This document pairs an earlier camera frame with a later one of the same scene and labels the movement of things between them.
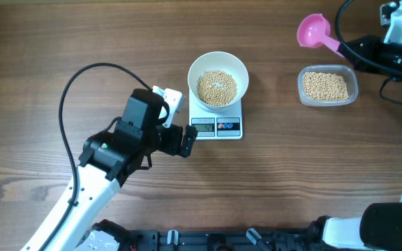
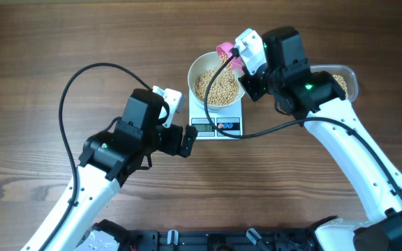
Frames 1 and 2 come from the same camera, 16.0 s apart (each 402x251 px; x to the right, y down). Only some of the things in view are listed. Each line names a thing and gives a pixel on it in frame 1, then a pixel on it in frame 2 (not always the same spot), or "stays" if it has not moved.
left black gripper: [172, 147] stays
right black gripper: [373, 47] -> [252, 89]
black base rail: [293, 239] stays
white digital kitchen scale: [222, 124] stays
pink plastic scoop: [313, 31] -> [236, 63]
